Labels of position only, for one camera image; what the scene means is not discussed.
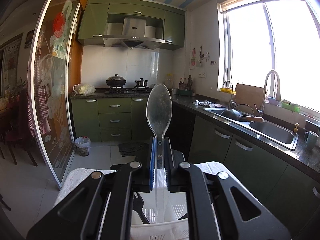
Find black pan in sink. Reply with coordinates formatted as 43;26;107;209
221;103;263;122

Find kitchen window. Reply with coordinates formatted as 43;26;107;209
218;0;319;112

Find steel range hood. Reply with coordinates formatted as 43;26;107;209
103;15;165;50

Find gas stove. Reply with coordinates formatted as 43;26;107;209
105;87;151;94

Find small secondary faucet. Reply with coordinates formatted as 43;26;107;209
220;80;234;109

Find black wok with lid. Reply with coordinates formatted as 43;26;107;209
106;74;126;88

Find green container on sill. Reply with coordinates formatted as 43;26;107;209
281;100;300;113

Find green lower kitchen cabinets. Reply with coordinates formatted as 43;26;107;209
71;96;319;239

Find teal ceramic mug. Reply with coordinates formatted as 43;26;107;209
304;131;319;151

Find green kitchen cabinets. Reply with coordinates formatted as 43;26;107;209
71;96;319;239
78;0;185;50

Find small trash bin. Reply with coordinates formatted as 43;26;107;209
74;137;91;157

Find green upper kitchen cabinets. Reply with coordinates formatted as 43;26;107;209
78;0;185;50

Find white plastic utensil holder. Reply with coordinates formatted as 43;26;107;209
130;169;189;239

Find steel kitchen sink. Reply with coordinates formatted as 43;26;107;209
203;108;298;151

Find glass sliding door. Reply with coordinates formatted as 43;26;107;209
28;0;80;187

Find dark floor mat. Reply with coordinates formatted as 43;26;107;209
118;142;149;157

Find crumpled dish cloth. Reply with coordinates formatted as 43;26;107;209
193;100;223;108

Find clear plastic spoon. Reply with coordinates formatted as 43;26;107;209
146;83;172;223

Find small black plastic fork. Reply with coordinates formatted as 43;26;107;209
133;192;150;224

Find condiment bottles group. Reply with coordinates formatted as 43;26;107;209
178;75;193;91

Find steel kitchen faucet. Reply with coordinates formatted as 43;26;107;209
255;69;281;117

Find wooden cutting board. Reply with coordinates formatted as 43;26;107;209
234;83;264;109

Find white plastic bag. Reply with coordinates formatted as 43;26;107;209
73;83;95;95

